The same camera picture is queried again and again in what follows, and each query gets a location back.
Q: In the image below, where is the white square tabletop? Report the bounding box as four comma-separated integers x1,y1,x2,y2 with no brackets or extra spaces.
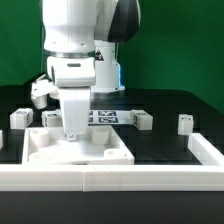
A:
22,125,134,165

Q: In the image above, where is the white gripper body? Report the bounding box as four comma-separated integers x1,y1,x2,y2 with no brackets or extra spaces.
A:
47,56,96,134

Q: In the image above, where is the fiducial tag sheet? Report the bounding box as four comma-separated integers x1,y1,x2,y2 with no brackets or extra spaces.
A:
84,110,132,125

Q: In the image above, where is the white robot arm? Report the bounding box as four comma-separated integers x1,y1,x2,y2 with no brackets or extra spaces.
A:
41,0,141,141

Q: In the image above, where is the white U-shaped obstacle fence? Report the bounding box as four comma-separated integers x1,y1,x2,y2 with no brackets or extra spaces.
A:
0,133,224,192

